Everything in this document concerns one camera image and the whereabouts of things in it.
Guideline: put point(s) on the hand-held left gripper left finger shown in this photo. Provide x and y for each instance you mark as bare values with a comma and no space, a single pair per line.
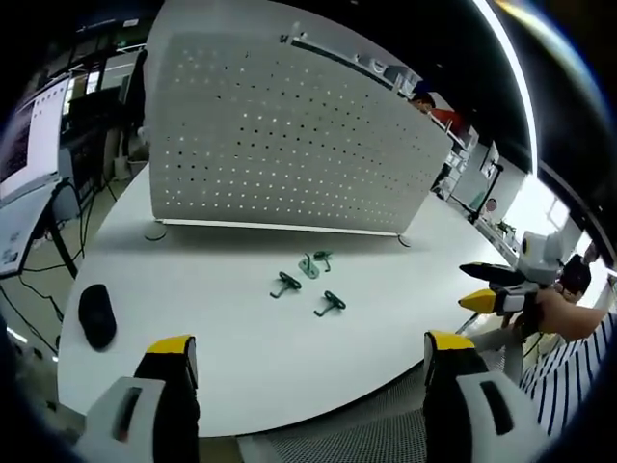
144,410

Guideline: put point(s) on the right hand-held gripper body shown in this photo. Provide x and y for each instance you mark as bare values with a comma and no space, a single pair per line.
540,258

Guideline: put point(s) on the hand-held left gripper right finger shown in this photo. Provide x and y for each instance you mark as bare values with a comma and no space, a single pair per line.
474,410

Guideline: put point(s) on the green hook assembly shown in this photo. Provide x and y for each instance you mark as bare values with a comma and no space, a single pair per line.
333,300
322,254
289,282

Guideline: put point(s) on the grey-green mounting plate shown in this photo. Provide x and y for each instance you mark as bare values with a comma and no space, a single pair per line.
309,268

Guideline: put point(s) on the person's right hand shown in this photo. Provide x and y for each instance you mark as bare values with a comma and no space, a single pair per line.
532,313

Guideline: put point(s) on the person's striped shirt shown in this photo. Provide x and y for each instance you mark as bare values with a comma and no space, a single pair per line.
573,381

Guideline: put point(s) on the black computer mouse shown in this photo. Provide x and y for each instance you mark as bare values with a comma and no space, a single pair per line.
97,316

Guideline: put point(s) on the white storage shelf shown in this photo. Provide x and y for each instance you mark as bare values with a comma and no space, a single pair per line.
460,159

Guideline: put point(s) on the ceiling light strip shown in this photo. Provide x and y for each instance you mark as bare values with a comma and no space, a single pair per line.
523,96

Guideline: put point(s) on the grey side desk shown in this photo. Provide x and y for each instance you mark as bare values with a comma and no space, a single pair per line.
24,226

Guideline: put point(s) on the white perforated pegboard panel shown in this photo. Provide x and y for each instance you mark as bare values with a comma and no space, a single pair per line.
289,135

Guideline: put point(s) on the computer monitor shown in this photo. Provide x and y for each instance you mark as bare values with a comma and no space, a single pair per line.
29,140

